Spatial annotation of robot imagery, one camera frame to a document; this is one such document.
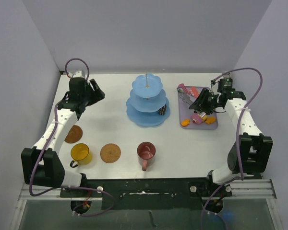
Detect yellow enamel mug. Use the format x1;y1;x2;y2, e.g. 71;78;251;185
70;143;93;168

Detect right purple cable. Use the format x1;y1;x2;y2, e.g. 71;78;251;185
200;67;264;230

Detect orange cookie right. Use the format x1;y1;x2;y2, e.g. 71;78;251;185
204;116;216;125

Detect pink patterned mug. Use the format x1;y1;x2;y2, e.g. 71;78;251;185
137;142;156;172

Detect purple cake slice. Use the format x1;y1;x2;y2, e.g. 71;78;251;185
177;83;188;93

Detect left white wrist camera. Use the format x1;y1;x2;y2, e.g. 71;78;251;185
67;70;85;78

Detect blue three-tier cake stand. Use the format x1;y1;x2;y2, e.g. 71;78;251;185
126;73;170;127

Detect purple serving tray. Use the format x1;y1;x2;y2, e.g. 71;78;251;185
177;83;218;130

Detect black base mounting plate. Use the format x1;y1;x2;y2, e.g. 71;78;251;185
60;177;232;210

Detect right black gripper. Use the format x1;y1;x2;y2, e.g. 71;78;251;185
190;89;222;115

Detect purple cable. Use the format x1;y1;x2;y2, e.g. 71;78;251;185
200;67;264;230
28;57;116;218

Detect chocolate layered cake slice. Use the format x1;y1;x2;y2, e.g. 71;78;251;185
158;104;167;115

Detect orange cookie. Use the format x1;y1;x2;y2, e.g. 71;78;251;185
180;119;190;127
204;116;216;125

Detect red pink macaron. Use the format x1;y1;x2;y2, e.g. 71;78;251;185
188;87;199;98

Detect metal tongs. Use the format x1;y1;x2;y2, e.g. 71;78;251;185
179;93;193;105

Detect aluminium rail frame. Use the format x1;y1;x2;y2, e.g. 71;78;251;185
18;179;276;201

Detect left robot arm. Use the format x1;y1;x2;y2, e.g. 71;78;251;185
21;77;105;197

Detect brown wooden coaster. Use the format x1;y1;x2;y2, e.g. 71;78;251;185
64;125;83;144

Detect orange cookie left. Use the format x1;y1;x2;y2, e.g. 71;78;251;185
180;119;190;127

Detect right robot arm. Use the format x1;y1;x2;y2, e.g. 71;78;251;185
189;77;273;196

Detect pink strawberry cake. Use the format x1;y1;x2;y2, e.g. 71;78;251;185
191;113;207;125

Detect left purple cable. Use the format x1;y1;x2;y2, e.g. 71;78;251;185
28;57;116;218

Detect woven rattan coaster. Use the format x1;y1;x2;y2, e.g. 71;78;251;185
100;143;121;163

